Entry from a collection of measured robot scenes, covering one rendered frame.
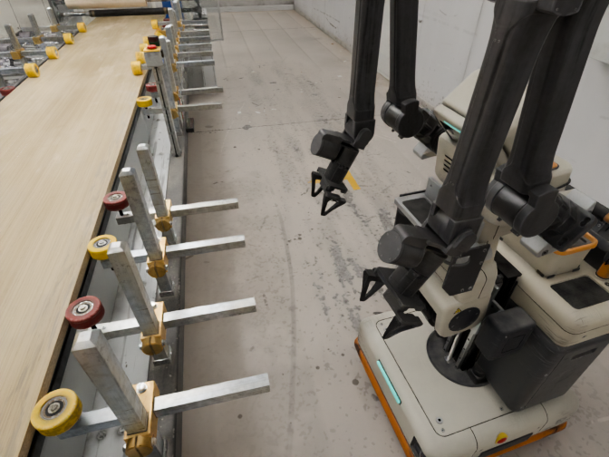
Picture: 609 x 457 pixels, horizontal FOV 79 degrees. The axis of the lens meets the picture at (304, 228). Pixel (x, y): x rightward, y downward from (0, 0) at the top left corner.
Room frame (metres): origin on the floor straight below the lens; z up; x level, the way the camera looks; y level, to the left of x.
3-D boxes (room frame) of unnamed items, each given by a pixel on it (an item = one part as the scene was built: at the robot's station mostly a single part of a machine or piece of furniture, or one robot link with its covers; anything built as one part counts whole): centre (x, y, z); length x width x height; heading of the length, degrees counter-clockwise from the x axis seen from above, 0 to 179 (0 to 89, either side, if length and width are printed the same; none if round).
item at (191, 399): (0.39, 0.29, 0.82); 0.43 x 0.03 x 0.04; 103
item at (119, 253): (0.58, 0.39, 0.88); 0.04 x 0.04 x 0.48; 13
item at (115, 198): (1.07, 0.66, 0.85); 0.08 x 0.08 x 0.11
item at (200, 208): (1.12, 0.47, 0.81); 0.43 x 0.03 x 0.04; 103
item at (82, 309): (0.59, 0.54, 0.85); 0.08 x 0.08 x 0.11
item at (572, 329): (0.89, -0.73, 0.59); 0.55 x 0.34 x 0.83; 17
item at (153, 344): (0.60, 0.40, 0.81); 0.14 x 0.06 x 0.05; 13
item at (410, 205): (0.77, -0.37, 0.99); 0.28 x 0.16 x 0.22; 17
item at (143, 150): (1.07, 0.51, 0.87); 0.04 x 0.04 x 0.48; 13
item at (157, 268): (0.85, 0.46, 0.83); 0.14 x 0.06 x 0.05; 13
